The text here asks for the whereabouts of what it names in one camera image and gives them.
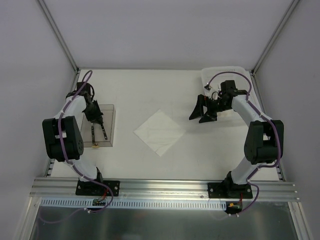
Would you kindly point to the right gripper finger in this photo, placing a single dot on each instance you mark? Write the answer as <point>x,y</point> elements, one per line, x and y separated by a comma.
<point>198,111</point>
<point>208,117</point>

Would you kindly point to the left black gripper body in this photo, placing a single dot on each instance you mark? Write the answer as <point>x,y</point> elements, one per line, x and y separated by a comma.
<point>96,118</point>

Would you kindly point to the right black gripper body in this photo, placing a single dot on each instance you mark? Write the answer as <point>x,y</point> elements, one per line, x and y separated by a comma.
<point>208,107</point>

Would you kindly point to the black handled steel spoon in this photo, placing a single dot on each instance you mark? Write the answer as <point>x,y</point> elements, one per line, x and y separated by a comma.
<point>93,135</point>

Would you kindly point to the black handled steel fork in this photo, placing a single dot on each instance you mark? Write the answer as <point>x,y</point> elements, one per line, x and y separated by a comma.
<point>104,131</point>

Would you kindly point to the white paper napkin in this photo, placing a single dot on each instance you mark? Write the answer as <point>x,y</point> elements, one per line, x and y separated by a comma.
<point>159,132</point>

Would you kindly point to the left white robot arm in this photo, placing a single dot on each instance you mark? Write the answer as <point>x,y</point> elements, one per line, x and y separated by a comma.
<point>62,135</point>

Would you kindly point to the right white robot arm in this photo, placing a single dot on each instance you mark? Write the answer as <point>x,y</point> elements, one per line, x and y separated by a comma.
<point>263,146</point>

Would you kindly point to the clear smoky plastic box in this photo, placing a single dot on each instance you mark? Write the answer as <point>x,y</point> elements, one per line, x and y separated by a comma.
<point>96,135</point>

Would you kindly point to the white perforated plastic basket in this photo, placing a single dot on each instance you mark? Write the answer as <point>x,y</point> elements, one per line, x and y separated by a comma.
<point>242,78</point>

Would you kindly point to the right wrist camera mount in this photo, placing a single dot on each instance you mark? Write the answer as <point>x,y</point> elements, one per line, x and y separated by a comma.
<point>212,92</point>

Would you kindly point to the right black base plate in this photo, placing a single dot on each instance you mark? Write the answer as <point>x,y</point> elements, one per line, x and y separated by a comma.
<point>219,190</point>

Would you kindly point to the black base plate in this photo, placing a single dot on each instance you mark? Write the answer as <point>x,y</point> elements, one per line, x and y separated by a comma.
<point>219,190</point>
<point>91,189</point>

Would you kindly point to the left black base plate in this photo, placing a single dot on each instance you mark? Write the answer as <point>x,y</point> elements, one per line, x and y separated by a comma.
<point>91,189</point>

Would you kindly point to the aluminium mounting rail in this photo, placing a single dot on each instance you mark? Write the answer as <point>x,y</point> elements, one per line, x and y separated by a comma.
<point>151,189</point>

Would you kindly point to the white slotted cable duct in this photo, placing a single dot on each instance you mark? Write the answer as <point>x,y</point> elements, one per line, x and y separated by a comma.
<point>117,203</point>

